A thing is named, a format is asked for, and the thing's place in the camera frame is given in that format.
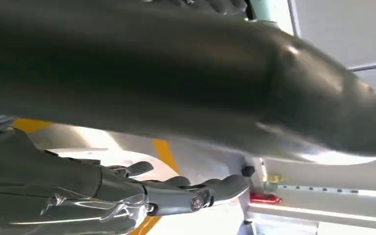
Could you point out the yellow floor tape line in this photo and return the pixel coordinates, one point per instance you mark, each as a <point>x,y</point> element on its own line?
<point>166,152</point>

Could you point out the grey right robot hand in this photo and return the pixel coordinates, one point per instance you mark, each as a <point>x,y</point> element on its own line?
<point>142,74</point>

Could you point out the red small clip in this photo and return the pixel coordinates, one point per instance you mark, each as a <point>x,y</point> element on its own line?
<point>265,198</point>

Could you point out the white metal beam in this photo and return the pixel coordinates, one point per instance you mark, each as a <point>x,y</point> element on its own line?
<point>330,207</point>

